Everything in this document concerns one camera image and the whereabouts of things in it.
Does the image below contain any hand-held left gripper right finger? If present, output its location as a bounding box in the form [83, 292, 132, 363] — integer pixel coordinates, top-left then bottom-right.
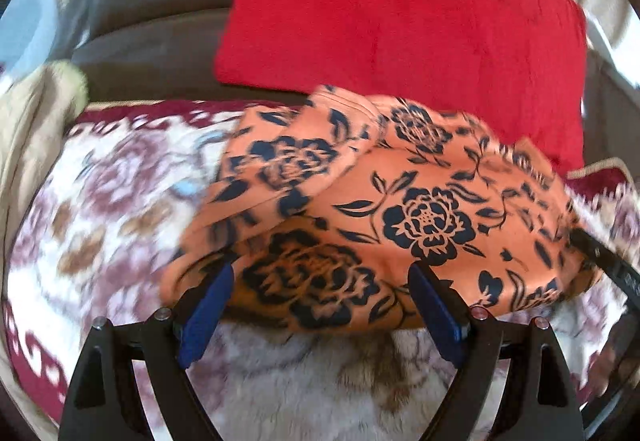
[407, 263, 586, 441]

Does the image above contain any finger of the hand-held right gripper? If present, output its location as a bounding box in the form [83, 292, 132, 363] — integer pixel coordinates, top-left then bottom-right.
[570, 228, 640, 308]

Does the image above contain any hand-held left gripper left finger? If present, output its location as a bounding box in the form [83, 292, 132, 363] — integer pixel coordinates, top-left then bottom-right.
[57, 262, 236, 441]

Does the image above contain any orange floral shirt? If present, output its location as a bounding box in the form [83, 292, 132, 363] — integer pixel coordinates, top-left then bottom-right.
[160, 83, 603, 332]

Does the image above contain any floral plush blanket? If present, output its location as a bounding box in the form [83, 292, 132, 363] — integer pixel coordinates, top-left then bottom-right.
[0, 98, 640, 441]

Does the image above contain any beige quilted jacket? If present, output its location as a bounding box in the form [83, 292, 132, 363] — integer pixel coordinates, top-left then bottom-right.
[0, 61, 91, 242]

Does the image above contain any red blanket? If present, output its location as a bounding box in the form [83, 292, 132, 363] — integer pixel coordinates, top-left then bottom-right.
[214, 0, 588, 174]

